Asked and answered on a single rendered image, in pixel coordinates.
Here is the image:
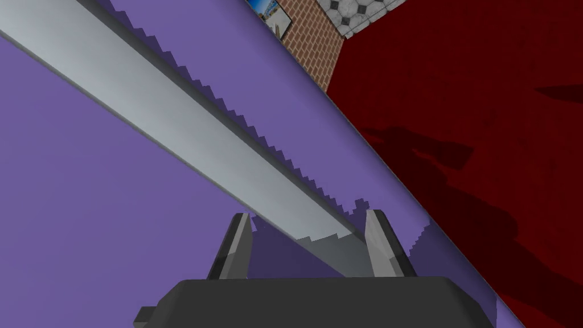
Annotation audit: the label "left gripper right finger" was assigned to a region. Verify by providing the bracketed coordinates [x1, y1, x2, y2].
[365, 209, 417, 278]

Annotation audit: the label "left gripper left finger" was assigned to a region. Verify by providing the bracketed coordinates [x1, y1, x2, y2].
[207, 212, 253, 281]

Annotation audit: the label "purple door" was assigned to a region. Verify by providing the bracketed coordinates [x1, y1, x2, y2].
[0, 0, 527, 328]

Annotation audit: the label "grey bar handle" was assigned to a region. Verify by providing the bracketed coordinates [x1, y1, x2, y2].
[0, 0, 375, 278]

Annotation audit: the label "framed wall picture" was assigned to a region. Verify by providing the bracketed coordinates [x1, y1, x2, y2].
[245, 0, 293, 41]

